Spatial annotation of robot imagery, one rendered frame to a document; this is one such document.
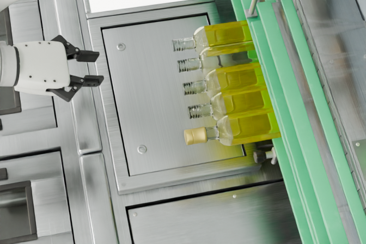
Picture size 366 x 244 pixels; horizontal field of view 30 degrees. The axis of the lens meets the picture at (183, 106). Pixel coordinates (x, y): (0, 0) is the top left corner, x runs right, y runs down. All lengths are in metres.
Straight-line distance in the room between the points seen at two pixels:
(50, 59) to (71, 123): 0.37
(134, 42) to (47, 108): 0.27
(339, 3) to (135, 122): 0.54
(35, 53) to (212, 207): 0.56
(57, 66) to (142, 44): 0.45
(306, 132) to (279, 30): 0.24
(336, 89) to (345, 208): 0.24
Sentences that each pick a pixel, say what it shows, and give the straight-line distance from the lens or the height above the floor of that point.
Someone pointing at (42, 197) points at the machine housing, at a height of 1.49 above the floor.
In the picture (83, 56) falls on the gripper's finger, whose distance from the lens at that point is 1.37.
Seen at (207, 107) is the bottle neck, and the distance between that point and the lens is 1.50.
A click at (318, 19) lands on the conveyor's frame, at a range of 1.49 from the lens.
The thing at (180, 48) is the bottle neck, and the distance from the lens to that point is 1.57.
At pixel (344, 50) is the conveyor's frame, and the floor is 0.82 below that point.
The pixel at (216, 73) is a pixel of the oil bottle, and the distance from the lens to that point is 1.52.
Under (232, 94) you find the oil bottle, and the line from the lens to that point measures 1.50.
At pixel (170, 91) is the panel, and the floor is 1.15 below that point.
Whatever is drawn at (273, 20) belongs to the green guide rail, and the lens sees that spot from 1.49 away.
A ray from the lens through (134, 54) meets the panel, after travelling 1.71.
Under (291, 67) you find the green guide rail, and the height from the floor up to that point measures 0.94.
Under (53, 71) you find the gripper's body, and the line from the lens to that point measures 1.31.
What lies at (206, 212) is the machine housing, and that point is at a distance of 1.59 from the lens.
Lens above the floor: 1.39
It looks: 9 degrees down
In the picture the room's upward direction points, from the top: 99 degrees counter-clockwise
